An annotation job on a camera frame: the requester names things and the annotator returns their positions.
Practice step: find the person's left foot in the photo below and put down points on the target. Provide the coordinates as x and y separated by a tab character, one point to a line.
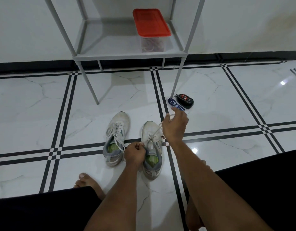
90	184

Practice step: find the person's right foot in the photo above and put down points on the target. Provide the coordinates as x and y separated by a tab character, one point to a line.
205	164

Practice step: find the black oval polish bottle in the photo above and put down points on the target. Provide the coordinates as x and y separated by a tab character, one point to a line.
185	101

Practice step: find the person's left hand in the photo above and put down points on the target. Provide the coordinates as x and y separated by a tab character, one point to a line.
134	155

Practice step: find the person's right forearm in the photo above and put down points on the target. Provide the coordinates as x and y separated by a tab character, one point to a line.
215	190

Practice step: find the person's right leg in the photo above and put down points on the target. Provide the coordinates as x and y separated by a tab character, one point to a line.
193	216

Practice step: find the person's left forearm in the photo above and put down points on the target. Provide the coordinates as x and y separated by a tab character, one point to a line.
116	199

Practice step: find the white grey sneaker shoe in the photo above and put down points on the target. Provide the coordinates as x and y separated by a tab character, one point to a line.
120	117
148	128

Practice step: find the person's right hand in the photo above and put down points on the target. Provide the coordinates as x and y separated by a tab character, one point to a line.
175	127

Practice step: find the clear container with red lid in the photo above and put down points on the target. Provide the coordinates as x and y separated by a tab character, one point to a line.
151	21

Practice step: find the person's foot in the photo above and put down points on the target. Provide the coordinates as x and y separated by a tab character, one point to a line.
205	164
90	184

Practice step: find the black shorts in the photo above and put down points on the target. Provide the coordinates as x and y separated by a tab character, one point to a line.
265	185

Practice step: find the grey metal shelf rack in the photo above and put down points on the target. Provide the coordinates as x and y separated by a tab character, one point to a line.
112	43

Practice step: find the clear box with red lid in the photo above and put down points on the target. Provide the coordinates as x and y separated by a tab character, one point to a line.
152	46

